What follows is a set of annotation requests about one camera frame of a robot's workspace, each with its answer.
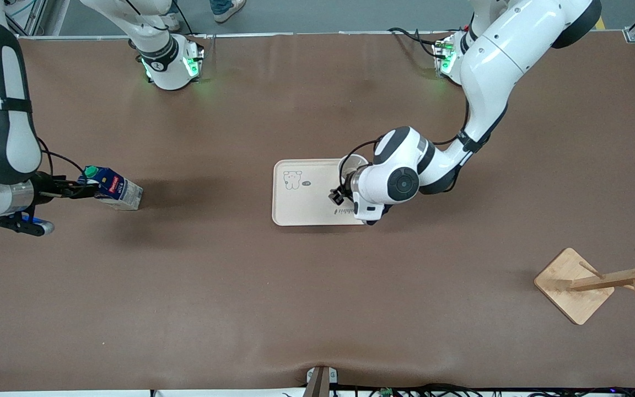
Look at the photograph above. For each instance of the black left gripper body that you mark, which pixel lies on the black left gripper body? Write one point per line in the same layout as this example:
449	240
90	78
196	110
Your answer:
340	194

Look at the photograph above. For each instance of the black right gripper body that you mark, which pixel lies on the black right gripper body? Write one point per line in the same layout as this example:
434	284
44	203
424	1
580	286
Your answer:
48	186

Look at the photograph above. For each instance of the blue milk carton green cap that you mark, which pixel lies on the blue milk carton green cap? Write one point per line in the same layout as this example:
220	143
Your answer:
116	190

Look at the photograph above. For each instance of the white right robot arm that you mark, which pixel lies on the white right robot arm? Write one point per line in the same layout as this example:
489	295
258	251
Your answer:
9	138

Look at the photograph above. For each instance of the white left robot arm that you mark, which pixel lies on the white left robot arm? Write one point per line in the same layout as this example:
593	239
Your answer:
494	60

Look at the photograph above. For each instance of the beige rabbit print tray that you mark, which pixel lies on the beige rabbit print tray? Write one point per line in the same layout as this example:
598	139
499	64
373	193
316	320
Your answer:
306	204

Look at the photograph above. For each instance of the white sneaker shoe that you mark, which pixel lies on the white sneaker shoe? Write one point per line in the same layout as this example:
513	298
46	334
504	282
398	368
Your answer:
232	10

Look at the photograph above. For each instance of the blue jeans leg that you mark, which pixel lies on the blue jeans leg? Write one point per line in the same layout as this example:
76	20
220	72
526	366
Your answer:
219	5

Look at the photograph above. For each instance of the wooden mug tree stand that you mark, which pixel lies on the wooden mug tree stand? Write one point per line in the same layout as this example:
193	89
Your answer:
574	289

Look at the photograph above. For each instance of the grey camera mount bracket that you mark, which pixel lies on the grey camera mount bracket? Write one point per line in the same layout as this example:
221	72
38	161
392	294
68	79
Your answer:
320	380

